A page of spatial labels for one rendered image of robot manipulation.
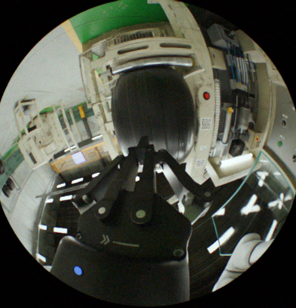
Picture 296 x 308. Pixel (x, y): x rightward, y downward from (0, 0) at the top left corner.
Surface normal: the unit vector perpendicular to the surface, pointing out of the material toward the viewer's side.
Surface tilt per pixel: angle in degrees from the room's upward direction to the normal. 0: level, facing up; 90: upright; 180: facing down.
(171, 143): 86
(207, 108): 90
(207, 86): 90
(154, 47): 90
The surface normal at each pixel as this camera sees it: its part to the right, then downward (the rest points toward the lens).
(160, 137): -0.03, 0.56
